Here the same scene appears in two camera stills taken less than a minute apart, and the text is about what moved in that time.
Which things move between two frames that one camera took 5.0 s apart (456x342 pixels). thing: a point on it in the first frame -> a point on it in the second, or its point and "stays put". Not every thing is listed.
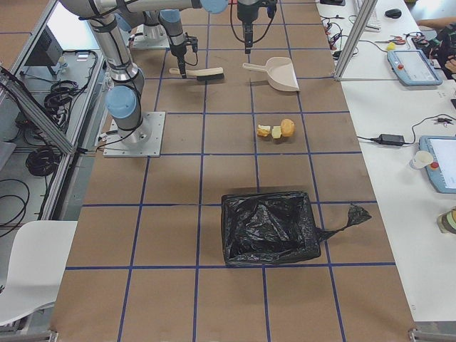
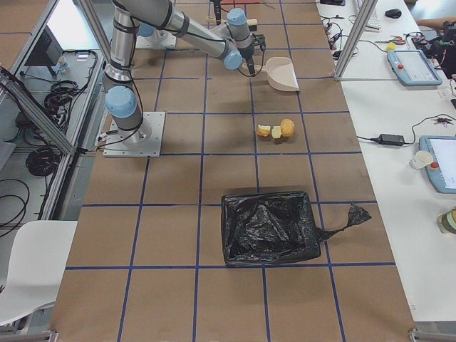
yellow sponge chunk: (276, 132) stays put
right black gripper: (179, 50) -> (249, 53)
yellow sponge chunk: (263, 130) stays put
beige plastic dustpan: (280, 72) stays put
